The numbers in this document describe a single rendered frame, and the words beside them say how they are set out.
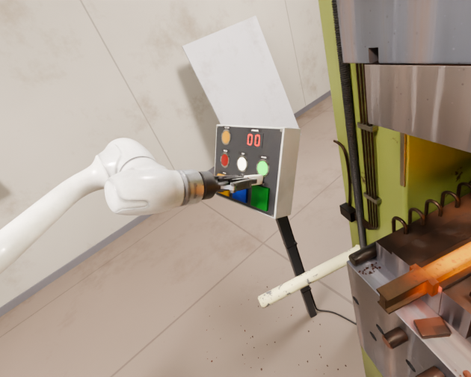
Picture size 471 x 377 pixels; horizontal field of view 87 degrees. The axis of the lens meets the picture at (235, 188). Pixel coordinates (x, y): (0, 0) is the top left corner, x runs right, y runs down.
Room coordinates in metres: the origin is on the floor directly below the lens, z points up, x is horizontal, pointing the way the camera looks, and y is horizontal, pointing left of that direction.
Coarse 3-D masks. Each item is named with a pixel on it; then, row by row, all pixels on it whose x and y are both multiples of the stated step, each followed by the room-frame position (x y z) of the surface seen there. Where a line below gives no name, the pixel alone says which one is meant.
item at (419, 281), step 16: (448, 256) 0.26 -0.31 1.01; (464, 256) 0.24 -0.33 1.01; (416, 272) 0.25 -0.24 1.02; (432, 272) 0.24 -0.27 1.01; (448, 272) 0.23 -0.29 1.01; (384, 288) 0.24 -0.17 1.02; (400, 288) 0.23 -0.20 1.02; (416, 288) 0.23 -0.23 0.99; (432, 288) 0.22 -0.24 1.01; (384, 304) 0.23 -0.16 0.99; (400, 304) 0.23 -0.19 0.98
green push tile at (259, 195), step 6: (252, 186) 0.70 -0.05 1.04; (258, 186) 0.68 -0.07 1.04; (264, 186) 0.67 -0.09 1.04; (252, 192) 0.69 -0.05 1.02; (258, 192) 0.67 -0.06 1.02; (264, 192) 0.65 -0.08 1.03; (252, 198) 0.69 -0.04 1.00; (258, 198) 0.66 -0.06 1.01; (264, 198) 0.64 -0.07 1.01; (252, 204) 0.68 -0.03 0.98; (258, 204) 0.66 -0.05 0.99; (264, 204) 0.64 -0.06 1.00; (264, 210) 0.63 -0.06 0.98
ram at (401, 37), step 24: (336, 0) 0.41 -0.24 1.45; (360, 0) 0.36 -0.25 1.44; (384, 0) 0.32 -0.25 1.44; (408, 0) 0.29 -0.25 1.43; (432, 0) 0.26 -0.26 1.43; (456, 0) 0.24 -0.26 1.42; (360, 24) 0.37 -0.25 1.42; (384, 24) 0.33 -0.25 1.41; (408, 24) 0.29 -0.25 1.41; (432, 24) 0.26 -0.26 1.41; (456, 24) 0.24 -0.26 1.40; (360, 48) 0.37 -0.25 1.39; (384, 48) 0.33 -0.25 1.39; (408, 48) 0.29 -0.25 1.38; (432, 48) 0.26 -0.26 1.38; (456, 48) 0.24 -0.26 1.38
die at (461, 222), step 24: (432, 216) 0.37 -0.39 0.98; (456, 216) 0.34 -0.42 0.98; (384, 240) 0.36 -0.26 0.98; (408, 240) 0.34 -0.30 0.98; (432, 240) 0.31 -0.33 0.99; (456, 240) 0.29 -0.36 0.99; (384, 264) 0.34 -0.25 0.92; (408, 264) 0.28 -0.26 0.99; (456, 288) 0.21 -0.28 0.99; (456, 312) 0.19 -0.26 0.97
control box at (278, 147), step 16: (224, 128) 0.90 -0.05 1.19; (240, 128) 0.83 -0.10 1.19; (256, 128) 0.76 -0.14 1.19; (272, 128) 0.70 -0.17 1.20; (288, 128) 0.67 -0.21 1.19; (224, 144) 0.88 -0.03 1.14; (240, 144) 0.81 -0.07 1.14; (272, 144) 0.68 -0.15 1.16; (288, 144) 0.66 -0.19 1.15; (256, 160) 0.72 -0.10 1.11; (272, 160) 0.67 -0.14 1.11; (288, 160) 0.65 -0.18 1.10; (272, 176) 0.65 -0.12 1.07; (288, 176) 0.64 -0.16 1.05; (272, 192) 0.63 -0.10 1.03; (288, 192) 0.64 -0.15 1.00; (256, 208) 0.67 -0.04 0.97; (272, 208) 0.61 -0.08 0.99; (288, 208) 0.63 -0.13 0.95
